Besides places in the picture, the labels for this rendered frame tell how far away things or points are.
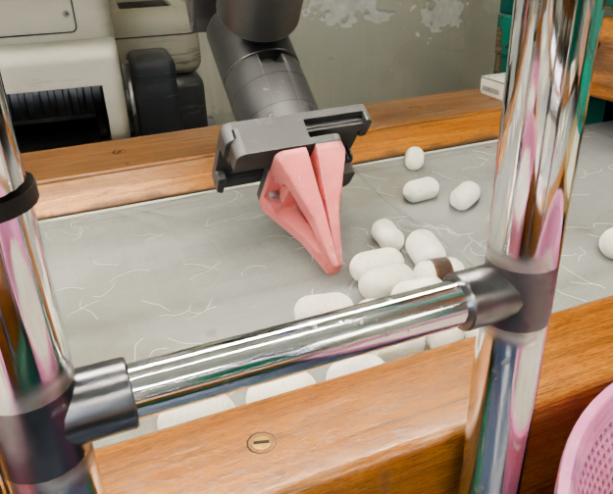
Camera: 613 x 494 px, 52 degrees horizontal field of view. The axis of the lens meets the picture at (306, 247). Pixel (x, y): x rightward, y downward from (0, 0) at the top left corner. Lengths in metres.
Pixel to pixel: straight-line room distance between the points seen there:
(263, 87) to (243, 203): 0.13
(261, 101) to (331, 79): 2.18
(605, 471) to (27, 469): 0.22
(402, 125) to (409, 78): 2.10
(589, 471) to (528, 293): 0.10
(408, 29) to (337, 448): 2.50
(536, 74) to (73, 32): 0.88
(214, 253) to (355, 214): 0.12
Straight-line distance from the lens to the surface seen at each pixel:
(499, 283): 0.21
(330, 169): 0.40
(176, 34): 1.28
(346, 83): 2.64
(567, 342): 0.33
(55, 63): 0.98
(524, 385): 0.23
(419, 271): 0.40
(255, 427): 0.27
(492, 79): 0.76
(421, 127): 0.66
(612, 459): 0.31
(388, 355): 0.33
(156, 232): 0.50
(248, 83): 0.44
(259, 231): 0.48
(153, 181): 0.56
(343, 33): 2.60
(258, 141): 0.40
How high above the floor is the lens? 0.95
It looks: 27 degrees down
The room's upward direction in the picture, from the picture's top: 2 degrees counter-clockwise
